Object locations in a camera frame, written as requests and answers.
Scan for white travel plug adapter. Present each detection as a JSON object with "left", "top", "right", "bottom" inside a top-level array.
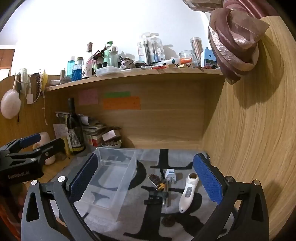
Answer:
[{"left": 165, "top": 169, "right": 177, "bottom": 184}]

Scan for tall clear canister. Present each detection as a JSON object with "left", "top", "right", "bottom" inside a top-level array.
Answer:
[{"left": 190, "top": 37, "right": 204, "bottom": 67}]

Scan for pink brown scarf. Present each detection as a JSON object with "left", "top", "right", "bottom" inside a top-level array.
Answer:
[{"left": 207, "top": 0, "right": 270, "bottom": 86}]

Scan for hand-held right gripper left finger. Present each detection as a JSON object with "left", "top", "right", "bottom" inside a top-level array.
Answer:
[{"left": 21, "top": 153, "right": 100, "bottom": 241}]

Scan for green sticky note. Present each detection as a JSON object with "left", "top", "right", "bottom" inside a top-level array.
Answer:
[{"left": 105, "top": 91, "right": 131, "bottom": 98}]

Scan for white fluffy pouf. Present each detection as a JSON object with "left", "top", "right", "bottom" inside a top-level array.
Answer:
[{"left": 0, "top": 89, "right": 22, "bottom": 120}]

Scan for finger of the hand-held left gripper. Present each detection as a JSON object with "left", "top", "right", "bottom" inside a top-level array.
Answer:
[
  {"left": 0, "top": 133, "right": 41, "bottom": 153},
  {"left": 23, "top": 138, "right": 65, "bottom": 166}
]

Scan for pink sticky note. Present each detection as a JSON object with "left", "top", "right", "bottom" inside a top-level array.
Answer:
[{"left": 78, "top": 90, "right": 99, "bottom": 106}]

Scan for dark patterned hanging strap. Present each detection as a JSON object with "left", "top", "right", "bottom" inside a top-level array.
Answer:
[{"left": 35, "top": 73, "right": 43, "bottom": 102}]

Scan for white handheld massager device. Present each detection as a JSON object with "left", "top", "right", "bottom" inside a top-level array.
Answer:
[{"left": 179, "top": 173, "right": 197, "bottom": 213}]

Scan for white hanging item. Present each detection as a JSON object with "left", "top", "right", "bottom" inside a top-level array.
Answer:
[{"left": 15, "top": 68, "right": 30, "bottom": 93}]

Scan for stack of books and papers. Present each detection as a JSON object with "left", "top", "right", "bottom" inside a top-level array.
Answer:
[{"left": 80, "top": 113, "right": 122, "bottom": 146}]

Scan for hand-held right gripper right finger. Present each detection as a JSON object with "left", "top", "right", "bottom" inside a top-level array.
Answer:
[{"left": 192, "top": 153, "right": 270, "bottom": 241}]

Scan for blue liquid bottle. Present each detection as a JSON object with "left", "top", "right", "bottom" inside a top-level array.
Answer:
[{"left": 67, "top": 56, "right": 77, "bottom": 79}]

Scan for clear bottle with white cap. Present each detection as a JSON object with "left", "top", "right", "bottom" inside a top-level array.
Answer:
[{"left": 109, "top": 46, "right": 119, "bottom": 67}]

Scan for grey mat with black letters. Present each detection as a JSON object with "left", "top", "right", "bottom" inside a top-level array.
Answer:
[{"left": 59, "top": 148, "right": 238, "bottom": 241}]

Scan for white patterned card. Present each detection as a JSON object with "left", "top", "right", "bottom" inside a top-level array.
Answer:
[{"left": 53, "top": 124, "right": 68, "bottom": 144}]

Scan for clear blister packs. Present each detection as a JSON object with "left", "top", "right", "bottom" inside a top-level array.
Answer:
[{"left": 137, "top": 32, "right": 166, "bottom": 65}]

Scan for white tube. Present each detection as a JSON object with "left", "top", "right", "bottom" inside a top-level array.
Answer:
[{"left": 151, "top": 58, "right": 178, "bottom": 66}]

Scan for pale ceramic bowl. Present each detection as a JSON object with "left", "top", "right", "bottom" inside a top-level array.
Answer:
[{"left": 101, "top": 139, "right": 122, "bottom": 149}]

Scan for blue patterned glass bottle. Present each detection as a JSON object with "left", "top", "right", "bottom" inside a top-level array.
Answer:
[{"left": 72, "top": 64, "right": 83, "bottom": 81}]

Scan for blue pencil sharpener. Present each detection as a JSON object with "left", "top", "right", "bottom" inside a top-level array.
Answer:
[{"left": 201, "top": 47, "right": 218, "bottom": 69}]

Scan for orange sticky note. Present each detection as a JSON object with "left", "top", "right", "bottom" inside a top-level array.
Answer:
[{"left": 102, "top": 97, "right": 141, "bottom": 110}]

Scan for white flat plastic box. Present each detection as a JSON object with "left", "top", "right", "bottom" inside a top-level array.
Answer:
[{"left": 95, "top": 66, "right": 122, "bottom": 76}]

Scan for clear plastic container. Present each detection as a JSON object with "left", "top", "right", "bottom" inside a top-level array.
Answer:
[{"left": 73, "top": 147, "right": 138, "bottom": 222}]

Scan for glass jar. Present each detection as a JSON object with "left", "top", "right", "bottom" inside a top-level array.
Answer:
[{"left": 179, "top": 50, "right": 195, "bottom": 67}]

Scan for small white box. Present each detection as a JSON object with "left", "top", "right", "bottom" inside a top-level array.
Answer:
[{"left": 102, "top": 130, "right": 116, "bottom": 142}]

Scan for dark wine bottle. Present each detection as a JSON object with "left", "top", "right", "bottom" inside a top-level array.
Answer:
[{"left": 66, "top": 98, "right": 86, "bottom": 155}]

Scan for black clip-on device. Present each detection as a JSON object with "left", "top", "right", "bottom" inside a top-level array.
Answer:
[{"left": 144, "top": 190, "right": 169, "bottom": 205}]

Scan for beige rounded object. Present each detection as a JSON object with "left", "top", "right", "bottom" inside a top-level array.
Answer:
[{"left": 32, "top": 132, "right": 56, "bottom": 165}]

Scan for dark brown round object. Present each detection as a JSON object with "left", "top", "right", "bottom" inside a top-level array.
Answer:
[{"left": 162, "top": 215, "right": 174, "bottom": 227}]

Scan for wooden shelf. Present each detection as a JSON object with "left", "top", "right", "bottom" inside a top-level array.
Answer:
[{"left": 45, "top": 68, "right": 226, "bottom": 92}]

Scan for green pump bottle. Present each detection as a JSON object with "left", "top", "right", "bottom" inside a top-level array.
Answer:
[{"left": 104, "top": 41, "right": 114, "bottom": 67}]

